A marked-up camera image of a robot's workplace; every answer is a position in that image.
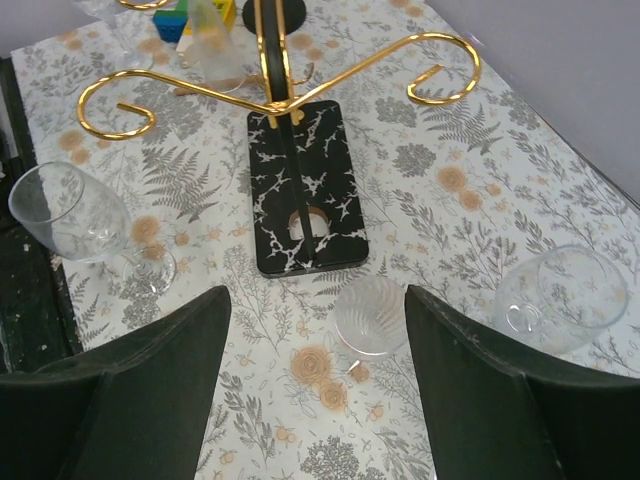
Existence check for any colourful toy block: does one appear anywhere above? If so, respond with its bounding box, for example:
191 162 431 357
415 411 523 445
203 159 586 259
151 0 237 54

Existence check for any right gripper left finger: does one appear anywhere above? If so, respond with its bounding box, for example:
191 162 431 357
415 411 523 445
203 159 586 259
1 286 231 479

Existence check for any clear wine glass front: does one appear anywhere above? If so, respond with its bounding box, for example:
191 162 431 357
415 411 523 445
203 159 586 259
8 162 176 296

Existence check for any stemless clear glass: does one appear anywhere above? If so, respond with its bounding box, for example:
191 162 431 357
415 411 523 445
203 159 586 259
494 245 629 355

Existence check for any ribbed champagne flute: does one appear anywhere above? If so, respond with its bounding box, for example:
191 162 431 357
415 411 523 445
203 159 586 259
188 0 245 82

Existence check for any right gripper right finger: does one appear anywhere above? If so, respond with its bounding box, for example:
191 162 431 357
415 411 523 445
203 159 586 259
405 286 639 479

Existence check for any floral table mat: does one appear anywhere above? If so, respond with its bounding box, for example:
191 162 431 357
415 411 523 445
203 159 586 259
12 23 639 479

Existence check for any ribbed glass tumbler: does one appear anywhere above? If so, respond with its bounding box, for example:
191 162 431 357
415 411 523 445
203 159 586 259
333 276 408 361

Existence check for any gold black wine glass rack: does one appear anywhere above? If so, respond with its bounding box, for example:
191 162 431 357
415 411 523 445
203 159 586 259
76 1 482 260

